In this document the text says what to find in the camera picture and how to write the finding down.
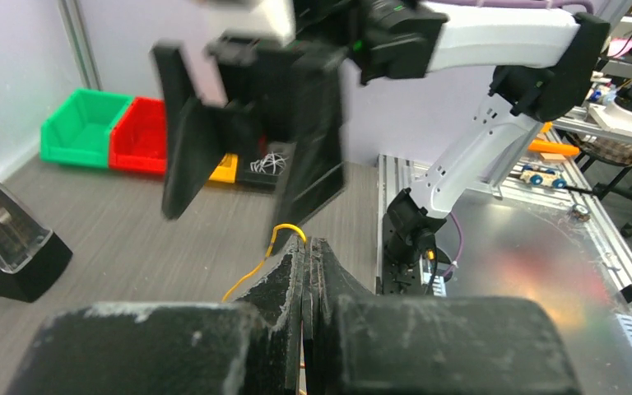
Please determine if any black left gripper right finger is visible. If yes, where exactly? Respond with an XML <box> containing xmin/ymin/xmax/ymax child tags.
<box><xmin>304</xmin><ymin>238</ymin><xmax>583</xmax><ymax>394</ymax></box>

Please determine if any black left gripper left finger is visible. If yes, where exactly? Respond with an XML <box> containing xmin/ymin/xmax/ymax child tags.
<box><xmin>7</xmin><ymin>237</ymin><xmax>305</xmax><ymax>394</ymax></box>

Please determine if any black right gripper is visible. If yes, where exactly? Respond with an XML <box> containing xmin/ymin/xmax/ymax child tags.
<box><xmin>151</xmin><ymin>35</ymin><xmax>346</xmax><ymax>228</ymax></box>

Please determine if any yellow cable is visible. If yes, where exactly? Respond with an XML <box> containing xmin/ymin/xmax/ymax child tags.
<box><xmin>221</xmin><ymin>223</ymin><xmax>309</xmax><ymax>304</ymax></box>

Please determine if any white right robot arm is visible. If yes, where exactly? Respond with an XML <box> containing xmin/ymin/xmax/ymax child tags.
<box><xmin>152</xmin><ymin>1</ymin><xmax>610</xmax><ymax>295</ymax></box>

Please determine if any yellow plastic bin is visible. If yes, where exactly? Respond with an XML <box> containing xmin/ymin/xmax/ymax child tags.
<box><xmin>209</xmin><ymin>154</ymin><xmax>239</xmax><ymax>184</ymax></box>

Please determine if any black plastic bin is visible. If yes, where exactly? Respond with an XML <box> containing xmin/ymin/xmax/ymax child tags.
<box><xmin>235</xmin><ymin>142</ymin><xmax>292</xmax><ymax>192</ymax></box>

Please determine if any red plastic bin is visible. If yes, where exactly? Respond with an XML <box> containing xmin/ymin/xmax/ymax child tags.
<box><xmin>109</xmin><ymin>97</ymin><xmax>167</xmax><ymax>176</ymax></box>

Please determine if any green plastic bin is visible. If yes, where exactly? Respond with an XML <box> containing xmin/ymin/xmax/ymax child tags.
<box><xmin>39</xmin><ymin>89</ymin><xmax>133</xmax><ymax>169</ymax></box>

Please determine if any black metronome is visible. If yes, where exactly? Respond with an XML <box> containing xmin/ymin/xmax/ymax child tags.
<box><xmin>0</xmin><ymin>183</ymin><xmax>72</xmax><ymax>303</ymax></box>

